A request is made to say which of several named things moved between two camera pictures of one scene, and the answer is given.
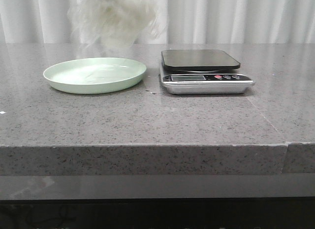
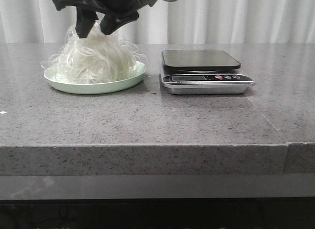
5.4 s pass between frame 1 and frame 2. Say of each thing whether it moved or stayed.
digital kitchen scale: stayed
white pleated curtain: stayed
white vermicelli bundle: moved
